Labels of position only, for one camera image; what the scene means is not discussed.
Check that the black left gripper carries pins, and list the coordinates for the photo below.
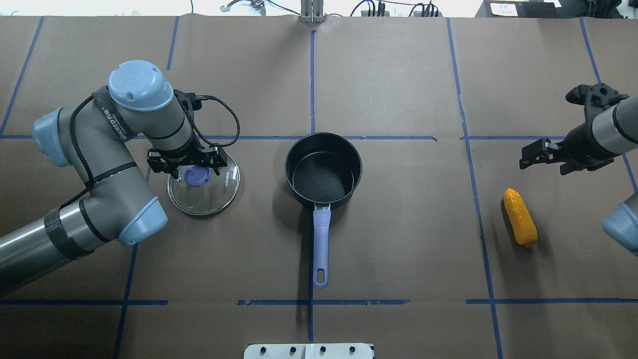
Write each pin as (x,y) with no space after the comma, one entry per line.
(178,155)

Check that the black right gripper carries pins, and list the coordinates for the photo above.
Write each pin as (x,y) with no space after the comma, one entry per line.
(582,138)

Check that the glass pot lid purple knob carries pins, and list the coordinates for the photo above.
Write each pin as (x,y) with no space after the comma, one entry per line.
(199,191)

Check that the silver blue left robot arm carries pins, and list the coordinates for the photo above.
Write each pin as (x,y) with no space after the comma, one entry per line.
(117,202)

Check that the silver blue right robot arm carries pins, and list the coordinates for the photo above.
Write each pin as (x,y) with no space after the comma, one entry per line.
(616,131)

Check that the yellow corn cob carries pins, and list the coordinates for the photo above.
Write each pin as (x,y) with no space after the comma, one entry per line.
(523,228)

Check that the purple black saucepan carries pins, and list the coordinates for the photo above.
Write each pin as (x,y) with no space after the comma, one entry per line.
(323,170)

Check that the black power supply box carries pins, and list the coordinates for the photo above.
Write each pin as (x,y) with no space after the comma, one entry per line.
(516,9)

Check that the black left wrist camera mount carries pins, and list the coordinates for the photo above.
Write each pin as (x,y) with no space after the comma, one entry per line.
(190,103)

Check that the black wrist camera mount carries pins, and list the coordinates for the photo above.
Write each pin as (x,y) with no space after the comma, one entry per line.
(190,103)
(595,99)

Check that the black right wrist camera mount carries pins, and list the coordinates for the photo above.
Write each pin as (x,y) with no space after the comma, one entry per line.
(595,99)

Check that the aluminium frame post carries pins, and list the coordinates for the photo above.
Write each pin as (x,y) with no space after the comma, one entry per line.
(312,11)

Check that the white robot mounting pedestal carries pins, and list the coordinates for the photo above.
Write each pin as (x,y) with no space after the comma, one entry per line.
(310,351)

